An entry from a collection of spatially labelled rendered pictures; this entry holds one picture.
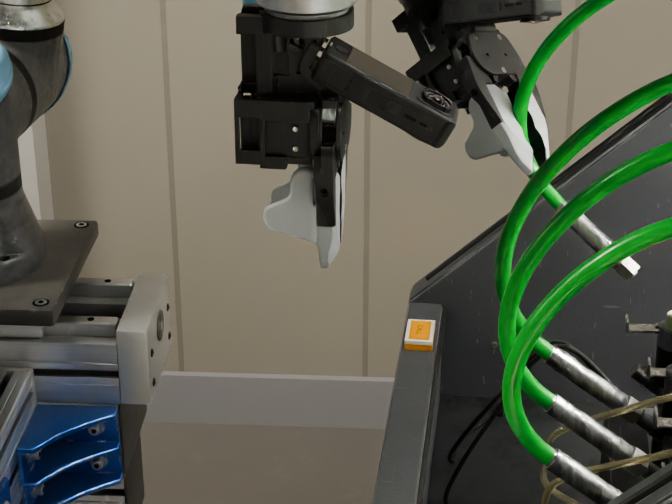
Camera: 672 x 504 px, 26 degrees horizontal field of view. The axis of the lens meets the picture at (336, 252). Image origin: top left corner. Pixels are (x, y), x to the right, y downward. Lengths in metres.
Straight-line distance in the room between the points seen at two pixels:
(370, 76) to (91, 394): 0.62
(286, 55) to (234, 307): 2.03
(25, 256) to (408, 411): 0.43
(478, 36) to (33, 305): 0.52
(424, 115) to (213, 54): 1.83
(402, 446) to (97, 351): 0.35
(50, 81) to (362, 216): 1.46
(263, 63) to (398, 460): 0.45
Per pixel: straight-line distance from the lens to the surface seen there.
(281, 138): 1.11
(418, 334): 1.57
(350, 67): 1.08
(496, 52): 1.42
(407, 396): 1.48
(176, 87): 2.93
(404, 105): 1.09
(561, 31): 1.35
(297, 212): 1.14
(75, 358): 1.56
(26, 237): 1.55
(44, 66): 1.61
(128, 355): 1.54
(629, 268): 1.40
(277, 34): 1.08
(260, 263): 3.05
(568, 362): 1.24
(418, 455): 1.39
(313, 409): 3.19
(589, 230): 1.40
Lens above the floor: 1.71
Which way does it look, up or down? 25 degrees down
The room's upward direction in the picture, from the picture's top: straight up
